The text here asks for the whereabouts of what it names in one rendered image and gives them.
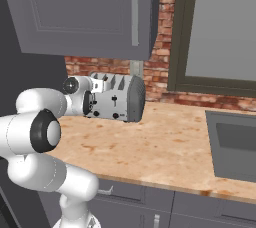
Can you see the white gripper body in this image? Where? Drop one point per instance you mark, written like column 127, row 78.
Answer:
column 107, row 85

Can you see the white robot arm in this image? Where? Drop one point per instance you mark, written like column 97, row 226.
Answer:
column 30, row 132

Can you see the black toaster lever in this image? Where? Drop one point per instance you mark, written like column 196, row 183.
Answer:
column 114, row 100

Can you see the silver toaster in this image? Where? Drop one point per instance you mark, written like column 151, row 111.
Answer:
column 133, row 98

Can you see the dark grey tall cabinet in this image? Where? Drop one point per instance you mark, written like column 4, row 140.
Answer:
column 30, row 68

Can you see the dark framed window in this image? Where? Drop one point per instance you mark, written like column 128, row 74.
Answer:
column 220, row 25

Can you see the grey base cupboard door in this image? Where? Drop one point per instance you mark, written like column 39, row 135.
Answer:
column 130, row 217

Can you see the grey sink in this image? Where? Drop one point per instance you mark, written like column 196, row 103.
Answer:
column 233, row 145

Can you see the wide grey drawer front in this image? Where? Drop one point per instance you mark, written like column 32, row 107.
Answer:
column 213, row 207

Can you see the grey wall socket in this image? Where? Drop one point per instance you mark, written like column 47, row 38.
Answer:
column 136, row 67

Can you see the grey wall cupboard door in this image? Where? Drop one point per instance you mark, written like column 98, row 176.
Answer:
column 83, row 12

